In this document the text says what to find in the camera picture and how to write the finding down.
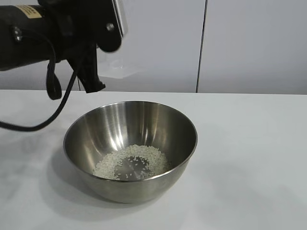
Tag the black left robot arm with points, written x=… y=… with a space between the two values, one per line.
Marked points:
x=21 y=48

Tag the stainless steel mixing bowl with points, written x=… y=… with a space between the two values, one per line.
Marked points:
x=108 y=134

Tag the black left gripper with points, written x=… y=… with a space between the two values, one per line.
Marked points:
x=72 y=28

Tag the white uncooked rice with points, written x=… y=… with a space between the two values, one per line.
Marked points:
x=153 y=153

